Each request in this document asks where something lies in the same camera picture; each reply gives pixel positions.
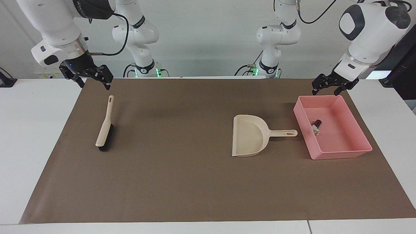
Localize black stand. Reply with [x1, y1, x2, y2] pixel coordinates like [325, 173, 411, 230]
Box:
[0, 67, 18, 88]
[378, 23, 416, 101]

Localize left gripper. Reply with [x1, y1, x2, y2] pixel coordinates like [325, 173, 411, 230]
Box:
[312, 64, 360, 96]

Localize beige brush with black bristles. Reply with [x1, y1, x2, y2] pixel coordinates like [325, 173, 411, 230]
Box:
[95, 95, 115, 152]

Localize pink plastic bin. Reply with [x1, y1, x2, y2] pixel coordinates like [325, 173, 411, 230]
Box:
[293, 95, 373, 161]

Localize beige plastic dustpan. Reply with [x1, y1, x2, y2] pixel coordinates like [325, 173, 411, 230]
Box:
[231, 114, 298, 158]

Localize black cable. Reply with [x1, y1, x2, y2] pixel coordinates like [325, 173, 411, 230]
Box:
[88, 12, 130, 57]
[295, 0, 338, 24]
[123, 63, 136, 78]
[234, 49, 264, 77]

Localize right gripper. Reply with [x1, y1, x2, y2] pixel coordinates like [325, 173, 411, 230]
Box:
[59, 53, 114, 91]

